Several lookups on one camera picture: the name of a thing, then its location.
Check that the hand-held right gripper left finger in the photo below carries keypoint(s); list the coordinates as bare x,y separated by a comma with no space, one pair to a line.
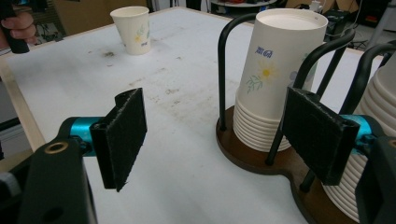
121,140

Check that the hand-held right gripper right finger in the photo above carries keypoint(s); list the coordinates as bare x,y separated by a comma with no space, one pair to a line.
320,137

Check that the stack of white paper cups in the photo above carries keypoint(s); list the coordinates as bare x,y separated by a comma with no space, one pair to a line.
274,93
381,102

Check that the floral white paper cup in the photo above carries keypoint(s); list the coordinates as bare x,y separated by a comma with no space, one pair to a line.
134,31

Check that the light wooden table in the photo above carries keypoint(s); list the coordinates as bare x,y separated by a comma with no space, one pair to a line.
21,109

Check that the brown cardboard panel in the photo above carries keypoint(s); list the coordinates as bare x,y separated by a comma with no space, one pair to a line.
87,14

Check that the white foam mat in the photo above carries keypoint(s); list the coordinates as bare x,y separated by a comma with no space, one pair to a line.
186,93

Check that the white metal stand leg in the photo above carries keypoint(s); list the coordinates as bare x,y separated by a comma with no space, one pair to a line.
386,21

